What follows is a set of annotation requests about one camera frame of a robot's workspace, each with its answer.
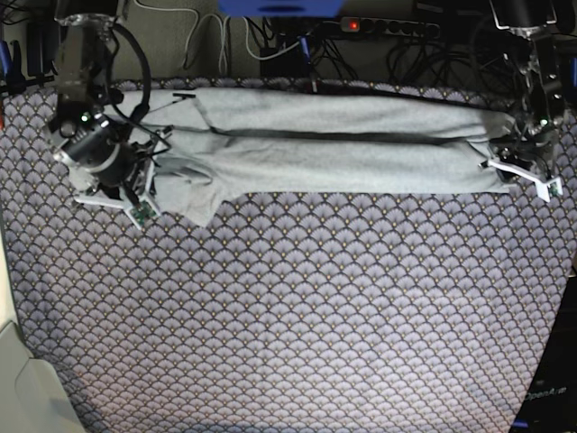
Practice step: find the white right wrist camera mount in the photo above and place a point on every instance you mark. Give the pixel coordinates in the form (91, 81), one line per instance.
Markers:
(136, 197)

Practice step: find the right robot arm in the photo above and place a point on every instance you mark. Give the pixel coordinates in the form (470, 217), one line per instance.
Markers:
(85, 63)

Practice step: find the beige plastic furniture corner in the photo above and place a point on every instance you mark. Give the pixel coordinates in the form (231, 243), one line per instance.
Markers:
(32, 396)

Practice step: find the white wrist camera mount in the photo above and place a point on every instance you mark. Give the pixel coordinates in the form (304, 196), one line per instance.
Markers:
(547, 187)
(136, 197)

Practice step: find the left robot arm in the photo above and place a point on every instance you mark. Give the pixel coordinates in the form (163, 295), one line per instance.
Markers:
(542, 70)

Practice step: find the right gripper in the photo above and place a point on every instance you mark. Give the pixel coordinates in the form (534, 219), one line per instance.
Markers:
(96, 152)

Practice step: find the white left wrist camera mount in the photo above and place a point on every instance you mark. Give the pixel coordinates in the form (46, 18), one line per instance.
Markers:
(547, 187)

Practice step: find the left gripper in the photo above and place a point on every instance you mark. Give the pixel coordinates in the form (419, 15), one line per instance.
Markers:
(530, 145)

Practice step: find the black power strip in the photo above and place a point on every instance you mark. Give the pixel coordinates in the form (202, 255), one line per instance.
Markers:
(379, 27)

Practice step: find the blue box overhead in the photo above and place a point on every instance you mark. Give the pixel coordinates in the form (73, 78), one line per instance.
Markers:
(281, 8)

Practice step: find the fan-patterned grey tablecloth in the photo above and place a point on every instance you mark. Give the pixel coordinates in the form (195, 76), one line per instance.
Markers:
(289, 311)

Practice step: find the black box OpenArm label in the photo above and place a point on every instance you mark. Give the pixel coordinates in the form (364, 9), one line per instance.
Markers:
(550, 403)

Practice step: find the light grey T-shirt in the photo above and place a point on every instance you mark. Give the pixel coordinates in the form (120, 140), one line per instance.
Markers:
(228, 142)

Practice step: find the black power adapter box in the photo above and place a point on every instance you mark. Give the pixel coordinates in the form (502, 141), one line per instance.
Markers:
(294, 64)

